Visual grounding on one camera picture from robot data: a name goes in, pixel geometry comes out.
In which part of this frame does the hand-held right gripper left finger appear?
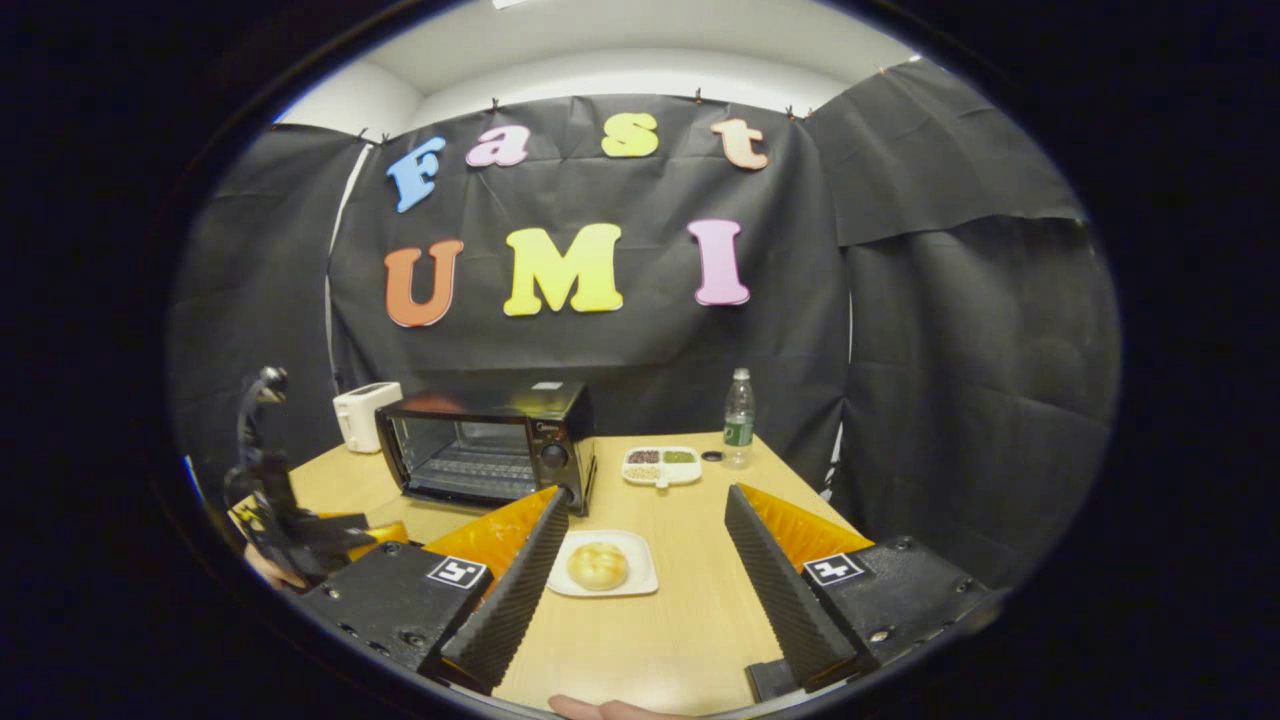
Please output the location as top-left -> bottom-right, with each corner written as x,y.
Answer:
298,485 -> 571,696

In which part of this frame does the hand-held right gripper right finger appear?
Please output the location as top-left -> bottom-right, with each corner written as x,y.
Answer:
723,483 -> 1004,704

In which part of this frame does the round bread roll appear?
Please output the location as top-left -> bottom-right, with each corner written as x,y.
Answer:
567,541 -> 630,592

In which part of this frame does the black electric oven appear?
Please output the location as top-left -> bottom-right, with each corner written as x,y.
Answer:
375,380 -> 599,518

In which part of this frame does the white toaster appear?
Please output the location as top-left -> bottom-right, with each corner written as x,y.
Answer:
332,381 -> 404,454

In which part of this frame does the white square plate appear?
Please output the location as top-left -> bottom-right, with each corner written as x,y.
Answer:
546,529 -> 660,599

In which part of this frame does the clear plastic water bottle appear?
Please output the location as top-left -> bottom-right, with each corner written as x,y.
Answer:
722,367 -> 757,471

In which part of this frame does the white divided snack dish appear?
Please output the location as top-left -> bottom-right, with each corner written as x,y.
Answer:
621,446 -> 704,490

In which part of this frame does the black backdrop cloth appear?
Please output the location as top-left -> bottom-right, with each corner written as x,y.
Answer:
165,58 -> 1121,591

